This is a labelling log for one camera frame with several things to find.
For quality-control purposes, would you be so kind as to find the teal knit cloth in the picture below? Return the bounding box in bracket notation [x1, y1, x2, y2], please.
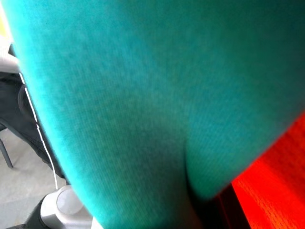
[3, 0, 305, 229]

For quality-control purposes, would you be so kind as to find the black metal chair leg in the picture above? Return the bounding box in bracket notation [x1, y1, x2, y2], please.
[0, 124, 14, 169]

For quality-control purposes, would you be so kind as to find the thin white cable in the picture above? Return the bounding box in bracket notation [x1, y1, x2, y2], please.
[19, 73, 59, 190]

